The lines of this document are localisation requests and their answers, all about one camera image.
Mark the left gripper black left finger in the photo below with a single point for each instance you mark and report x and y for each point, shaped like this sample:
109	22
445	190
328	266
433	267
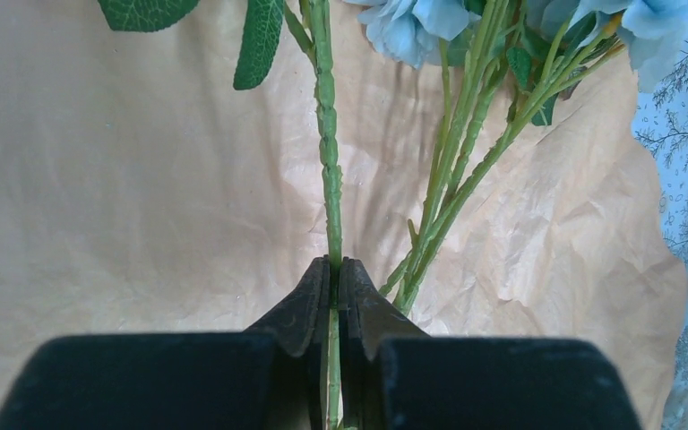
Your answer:
299	324

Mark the colourful flower bouquet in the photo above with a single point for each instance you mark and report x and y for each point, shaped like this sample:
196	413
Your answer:
503	66

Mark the pink rose stem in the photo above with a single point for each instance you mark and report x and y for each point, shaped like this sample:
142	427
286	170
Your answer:
310	27

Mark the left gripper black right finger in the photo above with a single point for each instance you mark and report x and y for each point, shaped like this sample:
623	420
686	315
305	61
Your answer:
366	318

